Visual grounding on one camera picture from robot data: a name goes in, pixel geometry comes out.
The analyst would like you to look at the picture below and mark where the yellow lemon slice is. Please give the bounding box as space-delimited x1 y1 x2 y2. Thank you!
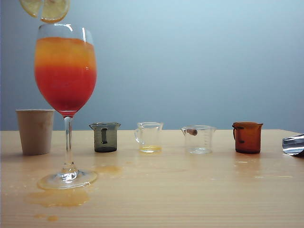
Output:
19 0 71 24

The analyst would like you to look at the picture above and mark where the clear cup with yellow residue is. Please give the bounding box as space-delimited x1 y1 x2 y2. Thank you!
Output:
134 122 164 153

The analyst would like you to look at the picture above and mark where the smoky grey glass measuring cup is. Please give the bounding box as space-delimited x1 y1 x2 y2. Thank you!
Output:
89 122 121 153

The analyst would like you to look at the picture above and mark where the clear graduated measuring cup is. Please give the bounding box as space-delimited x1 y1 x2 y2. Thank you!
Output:
180 125 217 154

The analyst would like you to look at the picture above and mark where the amber glass measuring cup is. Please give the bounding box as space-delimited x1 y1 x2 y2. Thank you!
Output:
232 122 264 154

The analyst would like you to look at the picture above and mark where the beige paper cup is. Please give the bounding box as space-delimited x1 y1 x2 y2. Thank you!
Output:
15 109 55 156

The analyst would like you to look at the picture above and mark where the small orange juice stain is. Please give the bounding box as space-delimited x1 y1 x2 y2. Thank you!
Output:
92 165 124 177

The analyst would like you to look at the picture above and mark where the wine glass with orange-red drink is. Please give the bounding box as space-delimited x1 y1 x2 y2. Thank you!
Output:
34 23 98 190

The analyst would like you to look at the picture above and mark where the large orange juice puddle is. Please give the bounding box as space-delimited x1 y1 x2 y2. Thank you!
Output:
23 188 92 208

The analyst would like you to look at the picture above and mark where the shiny silver metal object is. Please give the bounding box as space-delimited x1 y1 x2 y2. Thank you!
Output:
281 133 304 157

